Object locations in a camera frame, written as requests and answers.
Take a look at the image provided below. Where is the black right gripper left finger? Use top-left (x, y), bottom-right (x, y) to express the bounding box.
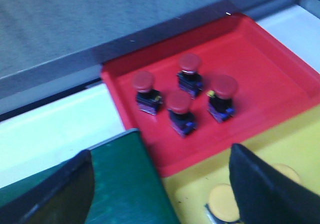
top-left (0, 150), bottom-right (95, 224)

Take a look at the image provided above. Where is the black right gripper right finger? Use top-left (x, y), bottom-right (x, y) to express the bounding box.
top-left (229, 144), bottom-right (320, 224)

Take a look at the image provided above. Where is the yellow mushroom push button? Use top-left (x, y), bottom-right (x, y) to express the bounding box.
top-left (271, 164), bottom-right (302, 184)
top-left (204, 184), bottom-right (241, 224)

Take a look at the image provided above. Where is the red mushroom push button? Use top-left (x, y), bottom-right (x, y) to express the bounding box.
top-left (177, 53), bottom-right (204, 99)
top-left (207, 74), bottom-right (239, 123)
top-left (132, 70), bottom-right (163, 115)
top-left (166, 90), bottom-right (197, 137)

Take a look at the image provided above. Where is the yellow plastic tray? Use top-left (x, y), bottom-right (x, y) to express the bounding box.
top-left (163, 106), bottom-right (320, 224)

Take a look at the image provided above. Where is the green conveyor belt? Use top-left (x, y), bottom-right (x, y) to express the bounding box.
top-left (0, 129), bottom-right (179, 224)

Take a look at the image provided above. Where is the red plastic tray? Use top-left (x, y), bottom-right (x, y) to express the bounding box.
top-left (100, 12), bottom-right (320, 179)

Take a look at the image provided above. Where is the grey granite slab right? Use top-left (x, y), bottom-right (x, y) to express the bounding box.
top-left (0, 0), bottom-right (270, 98)

